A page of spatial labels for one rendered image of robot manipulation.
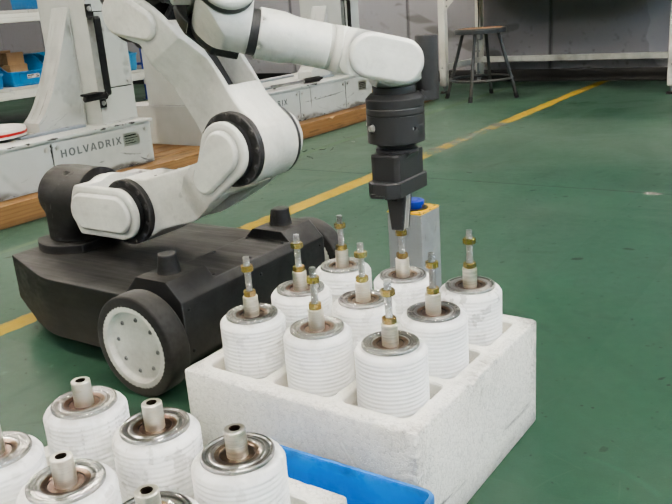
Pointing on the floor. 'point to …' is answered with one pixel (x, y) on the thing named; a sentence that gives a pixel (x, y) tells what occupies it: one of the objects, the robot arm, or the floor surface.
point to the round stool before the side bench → (486, 57)
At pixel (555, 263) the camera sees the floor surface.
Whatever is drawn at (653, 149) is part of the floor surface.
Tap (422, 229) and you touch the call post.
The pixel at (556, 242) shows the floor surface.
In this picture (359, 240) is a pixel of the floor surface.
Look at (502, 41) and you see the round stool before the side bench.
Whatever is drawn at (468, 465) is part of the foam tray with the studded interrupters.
